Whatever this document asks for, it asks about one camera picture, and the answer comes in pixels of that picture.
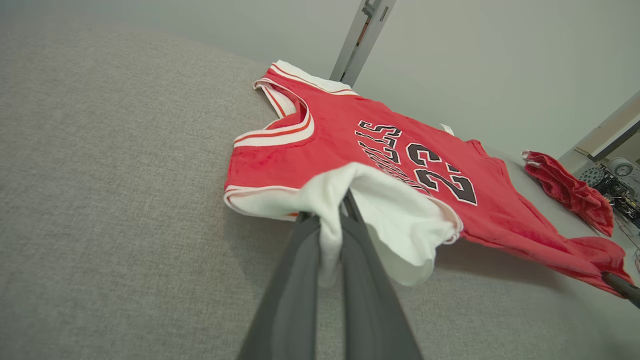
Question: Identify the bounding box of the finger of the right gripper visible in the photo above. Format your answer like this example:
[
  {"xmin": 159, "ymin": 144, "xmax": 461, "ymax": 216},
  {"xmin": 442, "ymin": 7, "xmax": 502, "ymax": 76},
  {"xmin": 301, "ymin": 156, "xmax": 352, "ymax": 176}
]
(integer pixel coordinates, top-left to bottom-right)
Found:
[{"xmin": 601, "ymin": 271, "xmax": 640, "ymax": 309}]

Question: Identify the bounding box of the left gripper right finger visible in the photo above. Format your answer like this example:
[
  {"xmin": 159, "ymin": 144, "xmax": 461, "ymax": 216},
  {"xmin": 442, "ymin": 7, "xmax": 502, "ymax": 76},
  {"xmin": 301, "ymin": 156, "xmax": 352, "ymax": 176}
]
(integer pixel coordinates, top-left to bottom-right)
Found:
[{"xmin": 340, "ymin": 189, "xmax": 424, "ymax": 360}]

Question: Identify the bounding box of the grey partition opening frame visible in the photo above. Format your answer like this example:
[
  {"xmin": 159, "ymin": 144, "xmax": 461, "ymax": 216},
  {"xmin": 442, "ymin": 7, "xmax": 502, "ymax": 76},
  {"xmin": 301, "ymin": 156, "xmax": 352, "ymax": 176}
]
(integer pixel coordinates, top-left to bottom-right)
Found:
[{"xmin": 556, "ymin": 91, "xmax": 640, "ymax": 177}]

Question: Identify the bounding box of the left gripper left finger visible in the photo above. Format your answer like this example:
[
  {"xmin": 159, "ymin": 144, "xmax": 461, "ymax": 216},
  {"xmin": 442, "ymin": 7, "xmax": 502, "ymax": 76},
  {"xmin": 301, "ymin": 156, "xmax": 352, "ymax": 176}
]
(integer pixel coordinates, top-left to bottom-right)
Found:
[{"xmin": 237, "ymin": 212, "xmax": 322, "ymax": 360}]

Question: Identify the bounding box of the black lab equipment clutter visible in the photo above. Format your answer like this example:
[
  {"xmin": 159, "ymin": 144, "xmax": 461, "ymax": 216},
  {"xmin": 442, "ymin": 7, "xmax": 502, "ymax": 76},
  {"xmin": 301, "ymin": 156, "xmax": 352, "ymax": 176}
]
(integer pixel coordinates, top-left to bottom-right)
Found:
[{"xmin": 579, "ymin": 157, "xmax": 640, "ymax": 236}]

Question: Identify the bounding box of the grey partition post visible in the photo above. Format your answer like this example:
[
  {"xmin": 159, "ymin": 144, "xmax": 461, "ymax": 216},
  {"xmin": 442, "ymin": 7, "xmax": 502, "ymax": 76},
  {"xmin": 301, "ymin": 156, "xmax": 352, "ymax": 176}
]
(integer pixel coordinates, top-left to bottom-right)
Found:
[{"xmin": 329, "ymin": 0, "xmax": 398, "ymax": 89}]

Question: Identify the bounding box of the red basketball jersey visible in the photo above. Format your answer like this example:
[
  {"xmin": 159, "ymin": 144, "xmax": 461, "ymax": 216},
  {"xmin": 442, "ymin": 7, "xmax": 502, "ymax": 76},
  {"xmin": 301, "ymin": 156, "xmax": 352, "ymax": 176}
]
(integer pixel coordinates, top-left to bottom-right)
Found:
[{"xmin": 223, "ymin": 59, "xmax": 636, "ymax": 299}]

